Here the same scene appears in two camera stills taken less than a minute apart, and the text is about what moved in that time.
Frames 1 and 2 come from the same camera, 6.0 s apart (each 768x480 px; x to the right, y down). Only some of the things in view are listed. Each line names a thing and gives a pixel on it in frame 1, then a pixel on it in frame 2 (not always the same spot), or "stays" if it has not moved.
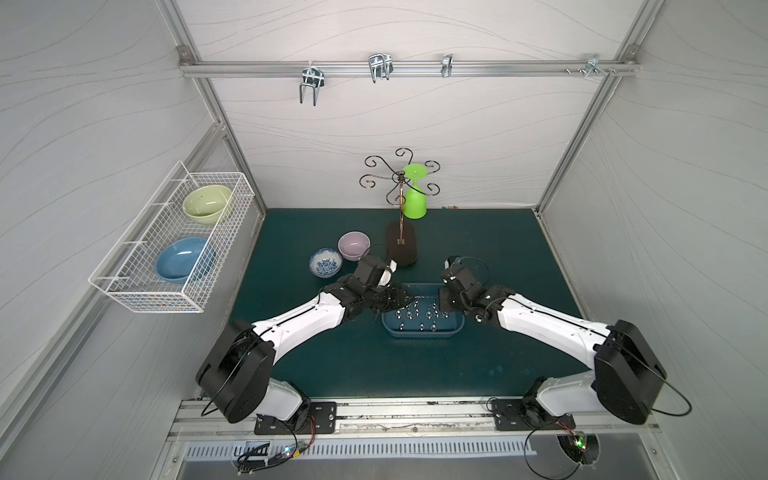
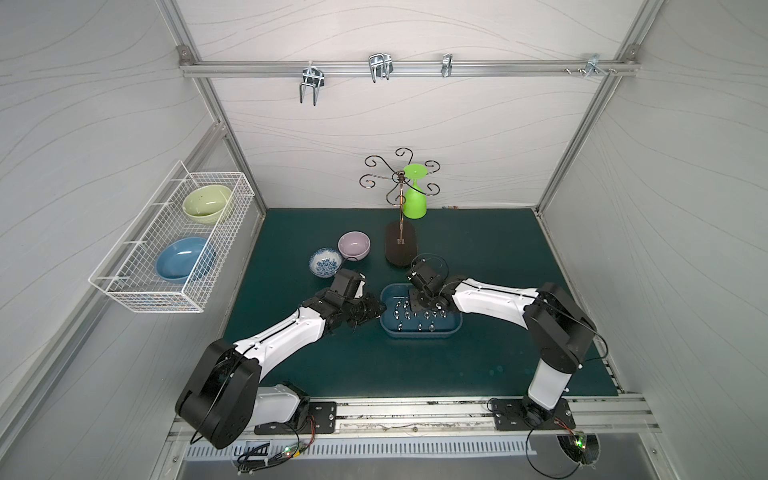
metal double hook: [381, 65] stays
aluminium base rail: [417, 419] stays
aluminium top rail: [410, 68] stays
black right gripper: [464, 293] → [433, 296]
